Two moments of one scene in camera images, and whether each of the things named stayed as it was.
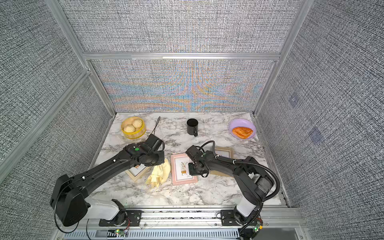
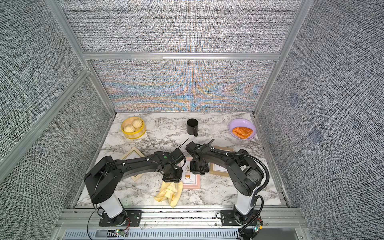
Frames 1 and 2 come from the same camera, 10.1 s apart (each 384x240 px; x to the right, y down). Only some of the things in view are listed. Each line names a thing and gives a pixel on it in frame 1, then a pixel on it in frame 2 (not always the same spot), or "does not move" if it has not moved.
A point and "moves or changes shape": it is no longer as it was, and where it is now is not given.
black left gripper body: x=156 y=158 to x=174 y=175
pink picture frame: x=180 y=168 moves or changes shape
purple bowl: x=242 y=128 does not move
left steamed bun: x=129 y=128 does not move
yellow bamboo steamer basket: x=133 y=128 does not move
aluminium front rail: x=290 y=224 does not move
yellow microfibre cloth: x=159 y=173 to x=170 y=191
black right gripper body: x=193 y=170 does not move
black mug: x=192 y=125 does not move
